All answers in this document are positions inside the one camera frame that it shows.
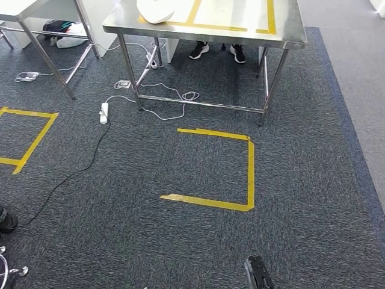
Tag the white plastic car part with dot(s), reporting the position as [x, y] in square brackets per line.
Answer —
[153, 12]

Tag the stainless steel workbench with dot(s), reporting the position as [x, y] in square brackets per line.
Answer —
[288, 24]

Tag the yellow floor tape outline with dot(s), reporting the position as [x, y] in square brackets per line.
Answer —
[251, 175]

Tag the person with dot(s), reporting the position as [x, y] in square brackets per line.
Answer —
[7, 221]
[198, 50]

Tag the white power strip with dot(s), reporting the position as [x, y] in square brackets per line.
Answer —
[104, 113]
[151, 60]

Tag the white charger adapter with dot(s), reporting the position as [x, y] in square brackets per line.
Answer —
[123, 84]

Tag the white partition panel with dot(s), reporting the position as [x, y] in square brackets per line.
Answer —
[99, 24]

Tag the white plastic bag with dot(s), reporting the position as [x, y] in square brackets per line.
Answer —
[71, 38]

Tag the stainless steel table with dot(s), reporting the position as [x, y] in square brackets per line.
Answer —
[6, 40]
[45, 58]

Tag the black bag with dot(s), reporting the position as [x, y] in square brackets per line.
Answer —
[56, 26]

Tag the chrome stool base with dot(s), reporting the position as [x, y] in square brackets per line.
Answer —
[4, 267]

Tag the white cabinet corner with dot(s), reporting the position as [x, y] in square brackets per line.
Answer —
[378, 7]

